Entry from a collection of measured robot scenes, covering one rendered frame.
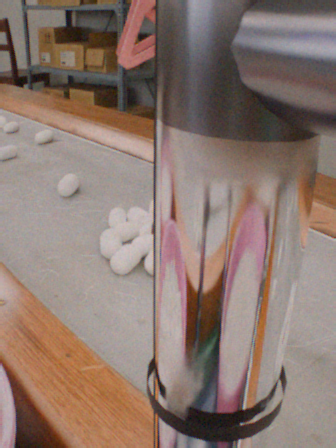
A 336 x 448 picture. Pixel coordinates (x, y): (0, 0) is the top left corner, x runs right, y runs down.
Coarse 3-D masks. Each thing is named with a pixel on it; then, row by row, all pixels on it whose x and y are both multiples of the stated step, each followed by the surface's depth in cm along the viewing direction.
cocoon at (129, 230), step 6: (126, 222) 47; (132, 222) 47; (138, 222) 48; (120, 228) 46; (126, 228) 47; (132, 228) 47; (138, 228) 47; (120, 234) 46; (126, 234) 46; (132, 234) 47; (138, 234) 47; (126, 240) 47
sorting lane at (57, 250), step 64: (0, 128) 89; (0, 192) 59; (128, 192) 59; (0, 256) 44; (64, 256) 45; (320, 256) 45; (64, 320) 36; (128, 320) 36; (320, 320) 36; (320, 384) 29
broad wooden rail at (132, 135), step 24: (0, 96) 110; (24, 96) 107; (48, 96) 106; (48, 120) 91; (72, 120) 86; (96, 120) 83; (120, 120) 83; (144, 120) 82; (120, 144) 74; (144, 144) 71; (312, 216) 51
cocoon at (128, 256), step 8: (120, 248) 43; (128, 248) 42; (136, 248) 43; (112, 256) 41; (120, 256) 41; (128, 256) 41; (136, 256) 42; (112, 264) 41; (120, 264) 41; (128, 264) 41; (136, 264) 42; (120, 272) 41; (128, 272) 42
